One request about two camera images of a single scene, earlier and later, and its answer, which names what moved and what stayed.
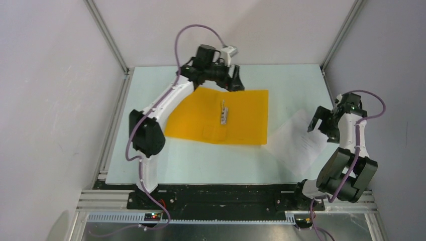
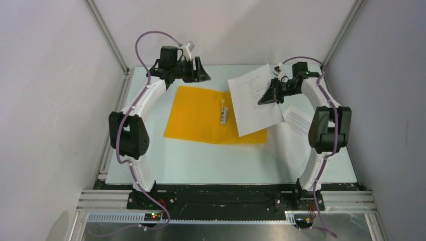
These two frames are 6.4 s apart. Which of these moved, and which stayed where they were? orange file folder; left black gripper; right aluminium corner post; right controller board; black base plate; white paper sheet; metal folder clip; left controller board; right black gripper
Moved: right black gripper; left black gripper; white paper sheet
Stayed: orange file folder; metal folder clip; right controller board; right aluminium corner post; black base plate; left controller board
